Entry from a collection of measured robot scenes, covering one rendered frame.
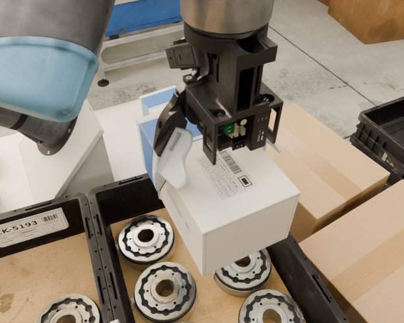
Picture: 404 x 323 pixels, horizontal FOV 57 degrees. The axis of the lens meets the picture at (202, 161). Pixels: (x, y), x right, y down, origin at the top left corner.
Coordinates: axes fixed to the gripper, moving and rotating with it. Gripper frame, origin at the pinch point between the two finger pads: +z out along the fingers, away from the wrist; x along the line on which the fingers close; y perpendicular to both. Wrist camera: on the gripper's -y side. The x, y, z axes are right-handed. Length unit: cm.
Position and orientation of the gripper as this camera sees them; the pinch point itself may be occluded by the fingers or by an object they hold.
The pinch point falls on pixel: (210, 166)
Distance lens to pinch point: 46.5
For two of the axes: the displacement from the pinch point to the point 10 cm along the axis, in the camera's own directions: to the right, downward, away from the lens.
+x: 9.0, -3.2, 3.1
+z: 0.0, 6.9, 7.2
